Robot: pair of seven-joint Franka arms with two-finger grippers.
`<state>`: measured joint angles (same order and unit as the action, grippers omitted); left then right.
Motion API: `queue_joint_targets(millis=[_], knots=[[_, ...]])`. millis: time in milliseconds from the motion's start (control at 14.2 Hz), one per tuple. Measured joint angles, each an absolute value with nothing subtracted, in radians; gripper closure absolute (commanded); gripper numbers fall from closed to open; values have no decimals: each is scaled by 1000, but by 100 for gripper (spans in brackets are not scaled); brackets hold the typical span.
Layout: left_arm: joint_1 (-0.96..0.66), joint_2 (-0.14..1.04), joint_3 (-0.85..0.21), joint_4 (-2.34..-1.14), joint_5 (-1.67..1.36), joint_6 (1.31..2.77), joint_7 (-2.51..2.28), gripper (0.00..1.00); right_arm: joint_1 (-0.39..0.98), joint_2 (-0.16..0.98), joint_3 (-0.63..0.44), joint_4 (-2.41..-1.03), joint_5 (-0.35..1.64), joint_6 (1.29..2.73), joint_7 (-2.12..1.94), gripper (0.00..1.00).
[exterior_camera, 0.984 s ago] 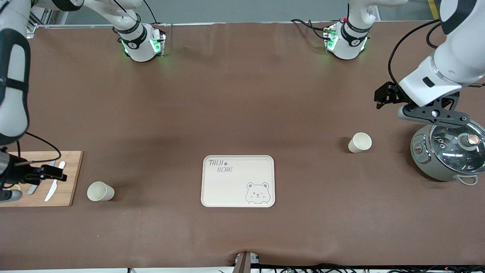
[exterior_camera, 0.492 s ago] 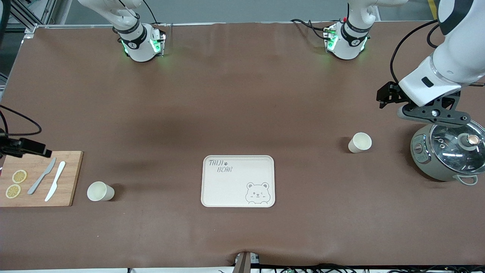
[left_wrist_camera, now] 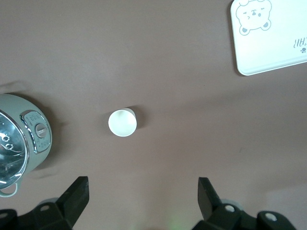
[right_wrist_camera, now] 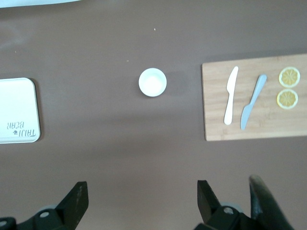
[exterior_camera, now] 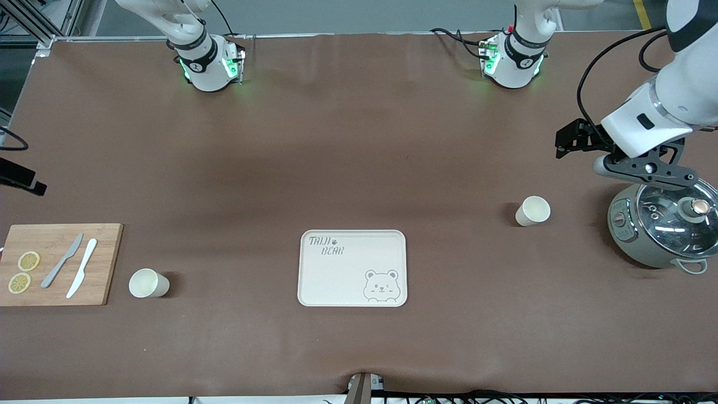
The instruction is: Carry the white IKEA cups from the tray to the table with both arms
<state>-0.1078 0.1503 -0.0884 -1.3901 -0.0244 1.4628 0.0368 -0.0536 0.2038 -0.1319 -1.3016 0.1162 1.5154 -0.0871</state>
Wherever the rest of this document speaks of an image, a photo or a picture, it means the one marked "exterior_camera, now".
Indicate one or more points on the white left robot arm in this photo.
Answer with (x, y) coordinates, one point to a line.
(690, 95)

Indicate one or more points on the cream bear print tray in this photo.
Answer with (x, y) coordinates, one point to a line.
(348, 275)

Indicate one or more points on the aluminium frame structure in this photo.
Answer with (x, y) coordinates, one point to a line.
(28, 38)

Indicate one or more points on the metal post bracket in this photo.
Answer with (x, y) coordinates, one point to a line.
(362, 390)

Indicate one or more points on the bamboo cutting board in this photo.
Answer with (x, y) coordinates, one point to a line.
(106, 264)

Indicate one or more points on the white plastic knife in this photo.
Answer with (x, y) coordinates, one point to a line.
(84, 261)

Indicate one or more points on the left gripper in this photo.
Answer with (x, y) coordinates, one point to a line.
(589, 137)

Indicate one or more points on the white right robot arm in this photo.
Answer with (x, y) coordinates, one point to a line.
(207, 67)

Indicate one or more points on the grey plastic knife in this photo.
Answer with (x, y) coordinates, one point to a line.
(67, 253)

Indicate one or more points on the paper cup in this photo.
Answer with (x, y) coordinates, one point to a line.
(533, 212)
(147, 283)

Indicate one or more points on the glass pot lid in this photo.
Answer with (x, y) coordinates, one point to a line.
(662, 213)

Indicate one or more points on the grey-green electric cooking pot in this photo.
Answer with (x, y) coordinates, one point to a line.
(628, 235)

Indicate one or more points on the yellow lemon slice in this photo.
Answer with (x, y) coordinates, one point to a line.
(28, 261)
(19, 283)

